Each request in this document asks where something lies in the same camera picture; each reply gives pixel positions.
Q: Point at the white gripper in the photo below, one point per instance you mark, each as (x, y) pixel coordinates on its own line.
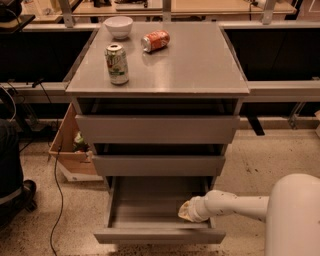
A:
(195, 210)

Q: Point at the grey bottom drawer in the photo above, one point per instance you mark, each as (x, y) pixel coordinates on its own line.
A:
(144, 210)

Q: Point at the grey drawer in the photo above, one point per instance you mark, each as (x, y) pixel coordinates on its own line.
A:
(158, 165)
(144, 210)
(158, 129)

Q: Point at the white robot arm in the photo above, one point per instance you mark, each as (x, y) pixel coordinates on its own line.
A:
(291, 213)

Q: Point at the grey middle drawer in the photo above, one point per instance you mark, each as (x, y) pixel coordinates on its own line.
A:
(158, 165)

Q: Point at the grey drawer cabinet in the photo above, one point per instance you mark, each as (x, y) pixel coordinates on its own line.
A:
(176, 115)

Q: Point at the grey top drawer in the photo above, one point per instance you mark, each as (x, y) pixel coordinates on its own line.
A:
(158, 129)

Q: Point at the cardboard box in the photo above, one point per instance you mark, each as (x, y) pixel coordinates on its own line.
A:
(75, 165)

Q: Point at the green bottle in box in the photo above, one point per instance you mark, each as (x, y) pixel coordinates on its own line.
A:
(79, 144)

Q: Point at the green white soda can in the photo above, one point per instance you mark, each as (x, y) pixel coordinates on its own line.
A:
(116, 61)

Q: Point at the orange soda can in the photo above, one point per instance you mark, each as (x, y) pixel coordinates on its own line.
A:
(155, 40)

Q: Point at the white bowl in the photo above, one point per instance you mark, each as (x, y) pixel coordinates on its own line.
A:
(119, 26)

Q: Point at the wooden background table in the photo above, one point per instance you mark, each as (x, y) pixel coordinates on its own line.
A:
(48, 11)

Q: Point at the grey metal rail frame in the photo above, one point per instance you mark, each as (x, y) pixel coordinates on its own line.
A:
(283, 89)

